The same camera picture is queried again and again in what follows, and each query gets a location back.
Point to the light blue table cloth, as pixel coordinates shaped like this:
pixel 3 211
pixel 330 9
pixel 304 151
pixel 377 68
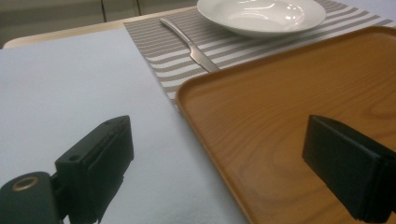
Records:
pixel 77 99

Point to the striped grey placemat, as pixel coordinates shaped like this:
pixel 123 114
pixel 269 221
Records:
pixel 177 56

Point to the brown wooden tray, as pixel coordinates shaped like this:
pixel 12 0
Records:
pixel 280 124

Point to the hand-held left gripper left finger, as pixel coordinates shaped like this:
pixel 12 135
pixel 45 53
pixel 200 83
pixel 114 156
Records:
pixel 96 168

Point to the silver table knife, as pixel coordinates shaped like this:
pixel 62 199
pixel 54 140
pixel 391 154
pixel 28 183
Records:
pixel 191 46

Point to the white ceramic plate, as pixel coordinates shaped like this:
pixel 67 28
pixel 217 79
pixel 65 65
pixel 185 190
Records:
pixel 261 15

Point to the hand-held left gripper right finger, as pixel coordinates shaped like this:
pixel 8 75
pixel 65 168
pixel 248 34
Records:
pixel 348 168

